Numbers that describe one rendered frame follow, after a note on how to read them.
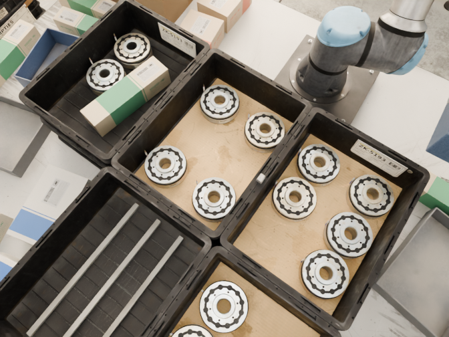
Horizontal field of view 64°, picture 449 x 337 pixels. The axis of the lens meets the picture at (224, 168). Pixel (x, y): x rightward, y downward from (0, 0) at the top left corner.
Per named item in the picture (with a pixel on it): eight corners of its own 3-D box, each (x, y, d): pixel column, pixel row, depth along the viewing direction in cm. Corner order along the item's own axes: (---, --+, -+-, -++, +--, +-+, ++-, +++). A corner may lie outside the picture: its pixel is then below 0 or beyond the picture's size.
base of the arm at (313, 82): (308, 51, 114) (317, 27, 105) (351, 71, 111) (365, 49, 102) (286, 83, 108) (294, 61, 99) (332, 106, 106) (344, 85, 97)
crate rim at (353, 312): (313, 109, 87) (315, 103, 85) (427, 176, 81) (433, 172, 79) (216, 243, 76) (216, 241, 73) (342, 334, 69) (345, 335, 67)
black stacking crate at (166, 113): (214, 75, 103) (213, 47, 92) (303, 128, 96) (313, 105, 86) (122, 180, 91) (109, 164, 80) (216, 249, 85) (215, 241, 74)
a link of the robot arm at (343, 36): (311, 35, 103) (326, -5, 91) (357, 45, 103) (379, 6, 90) (306, 67, 99) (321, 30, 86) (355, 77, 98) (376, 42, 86)
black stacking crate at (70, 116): (135, 27, 109) (125, -4, 99) (213, 74, 103) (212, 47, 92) (39, 120, 98) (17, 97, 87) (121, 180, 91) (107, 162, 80)
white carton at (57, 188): (63, 256, 95) (47, 251, 87) (24, 240, 97) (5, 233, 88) (99, 189, 102) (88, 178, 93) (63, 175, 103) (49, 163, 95)
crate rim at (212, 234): (213, 51, 94) (213, 45, 92) (312, 109, 87) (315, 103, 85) (110, 166, 82) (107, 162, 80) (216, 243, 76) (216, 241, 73)
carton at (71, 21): (130, 41, 121) (125, 28, 116) (121, 55, 119) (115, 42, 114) (69, 19, 125) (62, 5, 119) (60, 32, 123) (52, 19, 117)
